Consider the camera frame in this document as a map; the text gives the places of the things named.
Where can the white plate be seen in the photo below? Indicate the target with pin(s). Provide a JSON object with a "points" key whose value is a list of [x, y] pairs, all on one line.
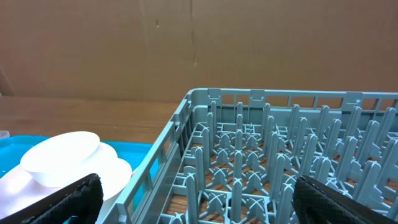
{"points": [[19, 190]]}

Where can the white bowl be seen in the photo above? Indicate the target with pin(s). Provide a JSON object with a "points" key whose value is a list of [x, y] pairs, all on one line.
{"points": [[53, 161]]}

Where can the white paper cup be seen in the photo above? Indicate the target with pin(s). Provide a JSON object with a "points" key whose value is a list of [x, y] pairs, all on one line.
{"points": [[114, 176]]}

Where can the teal plastic tray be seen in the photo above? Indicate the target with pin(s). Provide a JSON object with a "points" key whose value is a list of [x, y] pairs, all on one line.
{"points": [[13, 148]]}

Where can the grey dishwasher rack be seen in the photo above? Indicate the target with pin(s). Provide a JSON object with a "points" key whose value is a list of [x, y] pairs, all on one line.
{"points": [[234, 155]]}

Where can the clear plastic bin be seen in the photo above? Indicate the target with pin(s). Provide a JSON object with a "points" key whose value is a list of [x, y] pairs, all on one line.
{"points": [[4, 134]]}

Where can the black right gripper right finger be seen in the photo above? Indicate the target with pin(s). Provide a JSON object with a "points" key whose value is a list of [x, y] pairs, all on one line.
{"points": [[316, 203]]}

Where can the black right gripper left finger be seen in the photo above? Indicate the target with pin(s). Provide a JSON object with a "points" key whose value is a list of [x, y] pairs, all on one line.
{"points": [[79, 203]]}

